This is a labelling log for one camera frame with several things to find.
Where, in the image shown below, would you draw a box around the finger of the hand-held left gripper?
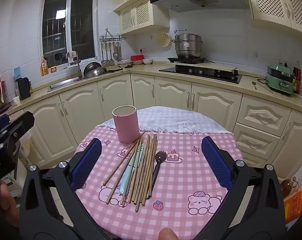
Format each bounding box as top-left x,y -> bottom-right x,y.
0,114 -> 11,137
0,111 -> 35,148

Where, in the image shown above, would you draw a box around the cooking oil bottle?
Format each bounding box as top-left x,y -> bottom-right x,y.
281,176 -> 299,204

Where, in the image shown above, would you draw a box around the steel steamer pot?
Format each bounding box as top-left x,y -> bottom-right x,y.
171,29 -> 204,58

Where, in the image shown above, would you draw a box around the pink cup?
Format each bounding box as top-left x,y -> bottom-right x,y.
112,105 -> 138,144

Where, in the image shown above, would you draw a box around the red cutlery holder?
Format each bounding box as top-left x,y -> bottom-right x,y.
0,80 -> 9,106

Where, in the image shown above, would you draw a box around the beige kitchen countertop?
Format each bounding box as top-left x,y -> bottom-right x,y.
0,62 -> 302,117

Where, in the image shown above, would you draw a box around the orange bag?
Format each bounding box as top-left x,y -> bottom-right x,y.
283,177 -> 302,224

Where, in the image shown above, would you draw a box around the steel spatula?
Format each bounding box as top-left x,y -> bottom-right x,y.
109,42 -> 116,66

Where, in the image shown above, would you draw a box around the yellow round steamer tray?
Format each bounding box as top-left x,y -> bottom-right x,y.
157,32 -> 172,48

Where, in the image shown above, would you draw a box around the steel mixing bowl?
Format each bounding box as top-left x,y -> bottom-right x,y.
84,67 -> 108,78

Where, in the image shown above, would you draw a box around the white fringed cloth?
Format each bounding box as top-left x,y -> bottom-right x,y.
96,106 -> 235,135

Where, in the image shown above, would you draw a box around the person's right hand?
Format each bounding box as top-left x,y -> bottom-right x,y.
159,228 -> 179,240

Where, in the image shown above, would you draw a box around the steel sink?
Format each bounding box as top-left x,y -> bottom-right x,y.
47,76 -> 91,92

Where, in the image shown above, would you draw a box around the dark sauce bottle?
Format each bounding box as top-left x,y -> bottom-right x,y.
292,60 -> 302,94

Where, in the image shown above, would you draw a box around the person's left hand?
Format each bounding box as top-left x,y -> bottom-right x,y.
0,179 -> 20,228

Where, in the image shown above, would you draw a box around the steel faucet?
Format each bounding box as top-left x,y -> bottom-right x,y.
69,59 -> 83,79

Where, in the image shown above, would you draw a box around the steel colander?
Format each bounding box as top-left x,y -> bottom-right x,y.
83,62 -> 103,77

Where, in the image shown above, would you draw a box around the black wall utensil rack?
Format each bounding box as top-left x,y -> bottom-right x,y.
99,28 -> 127,43

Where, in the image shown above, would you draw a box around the black gas hob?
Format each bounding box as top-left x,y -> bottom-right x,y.
158,65 -> 242,84

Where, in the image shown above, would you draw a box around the orange bottle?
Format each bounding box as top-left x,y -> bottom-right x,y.
41,56 -> 49,77

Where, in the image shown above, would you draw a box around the pink checked tablecloth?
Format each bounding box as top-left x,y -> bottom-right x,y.
75,127 -> 241,240

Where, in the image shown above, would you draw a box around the metal fork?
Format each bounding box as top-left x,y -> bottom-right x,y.
146,151 -> 165,200

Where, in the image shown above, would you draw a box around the barred kitchen window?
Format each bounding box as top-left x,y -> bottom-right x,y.
42,0 -> 96,62

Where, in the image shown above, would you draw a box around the bundle of wooden chopsticks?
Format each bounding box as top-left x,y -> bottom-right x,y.
103,131 -> 158,212

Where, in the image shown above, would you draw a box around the cream cabinet drawer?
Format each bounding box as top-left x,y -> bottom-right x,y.
232,124 -> 282,153
237,99 -> 292,130

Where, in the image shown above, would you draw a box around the black power cable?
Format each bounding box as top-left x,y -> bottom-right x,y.
239,74 -> 268,79

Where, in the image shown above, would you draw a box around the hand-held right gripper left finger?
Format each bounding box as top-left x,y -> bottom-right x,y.
19,137 -> 107,240

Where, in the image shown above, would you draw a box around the black induction cooker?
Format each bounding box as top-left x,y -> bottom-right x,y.
167,57 -> 206,64

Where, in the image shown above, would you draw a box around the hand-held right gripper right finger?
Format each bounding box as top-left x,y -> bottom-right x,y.
196,136 -> 286,240

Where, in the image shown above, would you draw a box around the light blue knife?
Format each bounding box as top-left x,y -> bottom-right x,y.
119,144 -> 145,197

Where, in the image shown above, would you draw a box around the black kettle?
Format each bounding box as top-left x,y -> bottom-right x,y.
16,77 -> 32,101

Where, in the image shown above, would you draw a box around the green electric cooker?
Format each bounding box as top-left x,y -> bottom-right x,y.
265,60 -> 295,96

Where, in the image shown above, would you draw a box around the cream lattice wall cabinet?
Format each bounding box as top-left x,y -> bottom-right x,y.
119,0 -> 170,35
243,0 -> 302,37

